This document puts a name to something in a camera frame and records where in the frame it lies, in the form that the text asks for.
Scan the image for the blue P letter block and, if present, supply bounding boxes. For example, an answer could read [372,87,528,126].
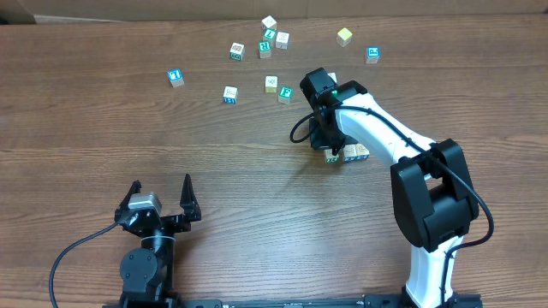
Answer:
[366,46,380,64]

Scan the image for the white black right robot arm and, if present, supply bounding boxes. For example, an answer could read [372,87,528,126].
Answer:
[300,68,483,307]

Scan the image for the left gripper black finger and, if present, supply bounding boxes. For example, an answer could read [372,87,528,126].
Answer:
[115,180,142,214]
[179,174,201,222]

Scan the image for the green B letter block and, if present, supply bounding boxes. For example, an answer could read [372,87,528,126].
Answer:
[229,42,245,62]

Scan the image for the green R letter block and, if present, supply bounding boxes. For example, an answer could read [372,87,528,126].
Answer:
[324,149,340,163]

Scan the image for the plain wooden block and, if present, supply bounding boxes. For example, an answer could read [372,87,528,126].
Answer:
[261,15,277,30]
[223,86,238,104]

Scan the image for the yellow-top wooden block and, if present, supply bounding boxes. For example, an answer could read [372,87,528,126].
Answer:
[355,144,370,160]

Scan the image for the yellow-top block far right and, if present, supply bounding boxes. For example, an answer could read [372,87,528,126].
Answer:
[337,27,353,47]

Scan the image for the plain top wooden block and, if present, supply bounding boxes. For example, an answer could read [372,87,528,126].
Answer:
[223,86,238,104]

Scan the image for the blue D letter block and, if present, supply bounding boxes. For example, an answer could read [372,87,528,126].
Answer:
[328,73,337,83]

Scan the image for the green F letter block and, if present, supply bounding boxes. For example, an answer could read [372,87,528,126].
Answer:
[277,86,294,104]

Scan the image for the yellow-sided wooden block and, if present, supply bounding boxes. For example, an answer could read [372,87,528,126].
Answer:
[265,75,278,93]

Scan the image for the blue-top block far left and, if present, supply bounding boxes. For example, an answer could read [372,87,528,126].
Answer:
[167,68,185,87]

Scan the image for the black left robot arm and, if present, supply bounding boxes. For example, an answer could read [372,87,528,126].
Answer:
[115,175,201,307]

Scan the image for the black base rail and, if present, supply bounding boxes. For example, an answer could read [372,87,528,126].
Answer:
[102,293,485,308]

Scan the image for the rear plain wooden block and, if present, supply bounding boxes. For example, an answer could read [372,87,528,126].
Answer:
[261,15,277,30]

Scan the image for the green L letter block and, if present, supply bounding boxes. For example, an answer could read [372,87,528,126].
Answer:
[262,28,277,45]

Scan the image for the blue T letter block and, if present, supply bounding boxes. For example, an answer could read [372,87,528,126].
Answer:
[342,145,358,163]

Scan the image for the green-top R block rear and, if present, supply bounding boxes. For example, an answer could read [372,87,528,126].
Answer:
[258,41,271,59]

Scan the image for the blue-sided wooden block rear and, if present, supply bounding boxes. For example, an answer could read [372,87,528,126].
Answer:
[275,32,289,50]

